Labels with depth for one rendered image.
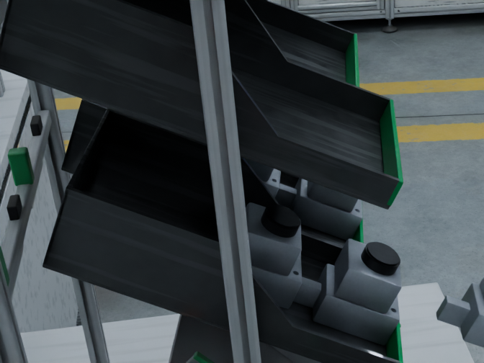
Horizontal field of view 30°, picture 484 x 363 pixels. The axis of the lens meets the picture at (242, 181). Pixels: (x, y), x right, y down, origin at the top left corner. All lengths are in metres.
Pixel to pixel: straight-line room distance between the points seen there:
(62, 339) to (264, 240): 0.70
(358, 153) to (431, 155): 2.84
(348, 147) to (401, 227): 2.40
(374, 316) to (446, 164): 2.73
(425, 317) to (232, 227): 0.73
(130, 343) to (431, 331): 0.42
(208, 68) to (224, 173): 0.08
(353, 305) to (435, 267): 2.17
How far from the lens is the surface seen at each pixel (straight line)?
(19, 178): 0.79
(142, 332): 1.32
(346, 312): 0.72
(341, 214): 0.85
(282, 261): 0.70
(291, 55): 0.81
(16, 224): 0.73
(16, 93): 2.17
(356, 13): 4.64
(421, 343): 1.27
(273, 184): 0.84
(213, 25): 0.54
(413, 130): 3.68
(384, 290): 0.71
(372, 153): 0.68
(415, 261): 2.91
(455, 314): 0.75
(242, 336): 0.66
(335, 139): 0.67
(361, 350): 0.70
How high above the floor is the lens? 1.68
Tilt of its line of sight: 30 degrees down
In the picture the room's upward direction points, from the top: 6 degrees counter-clockwise
